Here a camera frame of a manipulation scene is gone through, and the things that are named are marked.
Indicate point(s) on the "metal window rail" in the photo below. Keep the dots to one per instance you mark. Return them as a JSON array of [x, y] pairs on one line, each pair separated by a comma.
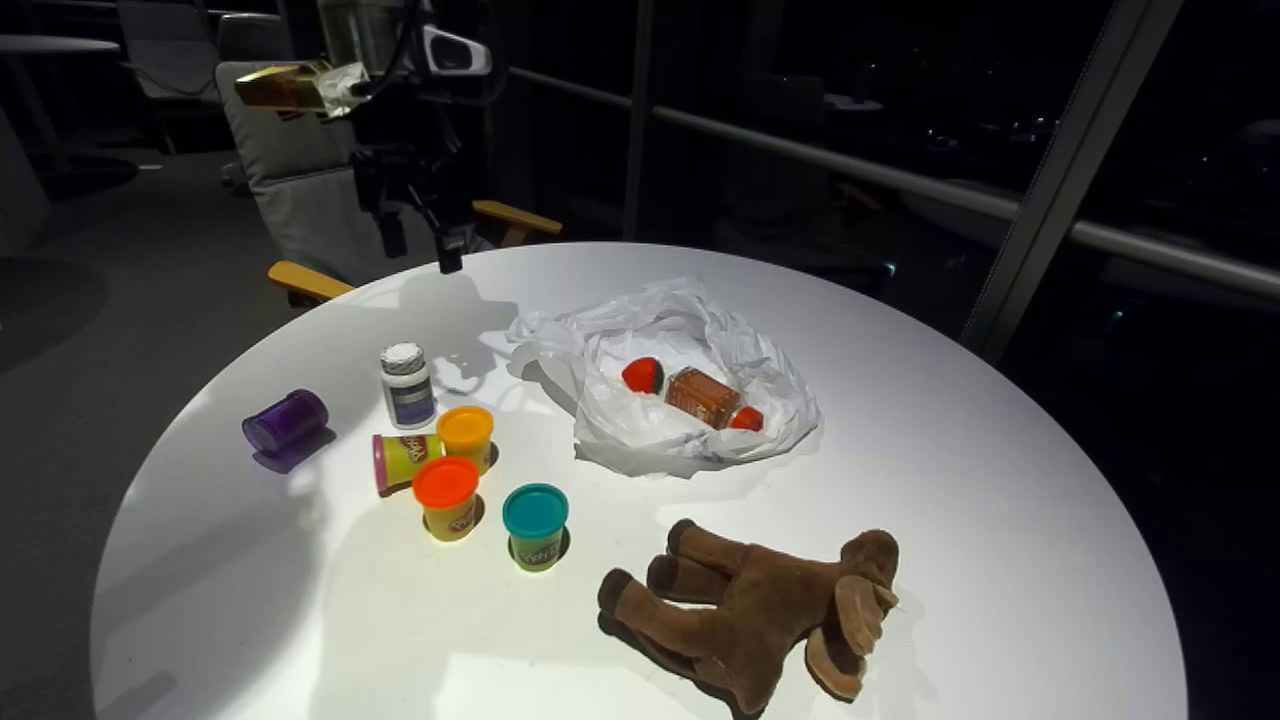
[[934, 186]]

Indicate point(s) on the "brown moose plush toy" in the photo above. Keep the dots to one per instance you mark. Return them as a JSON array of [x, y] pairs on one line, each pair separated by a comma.
[[745, 614]]

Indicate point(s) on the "purple plastic cup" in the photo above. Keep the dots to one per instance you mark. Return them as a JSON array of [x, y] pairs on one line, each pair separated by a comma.
[[284, 427]]

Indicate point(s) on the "white plastic bag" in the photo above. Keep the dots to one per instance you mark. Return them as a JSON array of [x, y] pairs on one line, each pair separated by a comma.
[[641, 433]]

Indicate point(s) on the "dark thin window post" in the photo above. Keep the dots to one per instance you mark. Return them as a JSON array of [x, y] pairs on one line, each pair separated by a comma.
[[641, 104]]

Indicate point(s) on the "metal window post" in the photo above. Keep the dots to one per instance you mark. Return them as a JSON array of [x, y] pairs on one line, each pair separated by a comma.
[[1064, 173]]

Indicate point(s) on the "grey office chair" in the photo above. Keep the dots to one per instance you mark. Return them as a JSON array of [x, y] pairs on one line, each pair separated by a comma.
[[304, 173]]

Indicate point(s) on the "yellow lid dough tub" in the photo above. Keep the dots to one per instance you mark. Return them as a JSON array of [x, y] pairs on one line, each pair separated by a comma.
[[464, 431]]

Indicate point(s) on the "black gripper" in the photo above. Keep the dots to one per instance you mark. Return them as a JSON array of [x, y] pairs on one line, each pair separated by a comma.
[[413, 134]]

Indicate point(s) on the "white lid small bottle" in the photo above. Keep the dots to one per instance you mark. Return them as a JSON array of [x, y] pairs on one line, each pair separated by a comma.
[[405, 387]]

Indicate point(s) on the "grey background chair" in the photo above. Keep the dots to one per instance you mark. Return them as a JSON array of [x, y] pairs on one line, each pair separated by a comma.
[[166, 46]]

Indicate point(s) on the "brown container with red cap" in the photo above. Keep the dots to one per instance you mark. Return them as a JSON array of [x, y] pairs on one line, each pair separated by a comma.
[[704, 396]]

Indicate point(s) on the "teal lid dough tub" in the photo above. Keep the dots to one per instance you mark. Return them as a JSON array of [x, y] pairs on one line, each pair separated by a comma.
[[537, 521]]

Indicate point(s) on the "orange lid dough tub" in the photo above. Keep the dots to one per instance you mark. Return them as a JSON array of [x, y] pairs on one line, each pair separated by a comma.
[[445, 491]]

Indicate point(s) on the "wooden chair armrest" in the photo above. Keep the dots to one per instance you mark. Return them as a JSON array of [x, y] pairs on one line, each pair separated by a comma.
[[521, 218], [304, 283]]

